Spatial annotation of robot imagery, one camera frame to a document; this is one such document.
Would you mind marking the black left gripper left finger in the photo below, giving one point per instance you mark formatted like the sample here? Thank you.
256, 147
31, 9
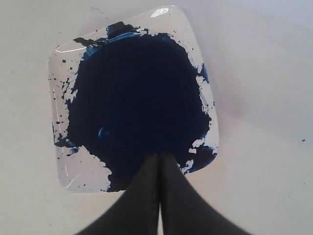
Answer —
136, 212

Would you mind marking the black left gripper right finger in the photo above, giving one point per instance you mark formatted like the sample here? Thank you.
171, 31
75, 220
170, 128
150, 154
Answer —
183, 210

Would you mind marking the white square paint dish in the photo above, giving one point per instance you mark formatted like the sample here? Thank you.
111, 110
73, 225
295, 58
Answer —
131, 89

